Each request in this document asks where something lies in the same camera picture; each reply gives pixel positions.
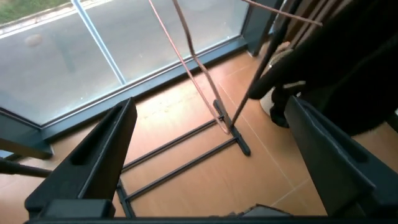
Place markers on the window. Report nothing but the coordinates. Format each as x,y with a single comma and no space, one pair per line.
62,62

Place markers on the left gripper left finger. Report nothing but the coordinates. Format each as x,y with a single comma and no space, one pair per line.
99,180

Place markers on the pink clothes hanger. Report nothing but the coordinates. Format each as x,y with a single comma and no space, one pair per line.
280,12
187,34

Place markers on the black clothes rack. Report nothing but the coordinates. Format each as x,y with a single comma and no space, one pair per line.
241,141

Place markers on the brown curtain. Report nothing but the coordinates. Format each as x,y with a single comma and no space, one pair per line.
311,9

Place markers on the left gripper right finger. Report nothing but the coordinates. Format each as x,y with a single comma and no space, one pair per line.
342,186

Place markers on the black garment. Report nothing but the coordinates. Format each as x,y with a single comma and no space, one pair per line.
357,77

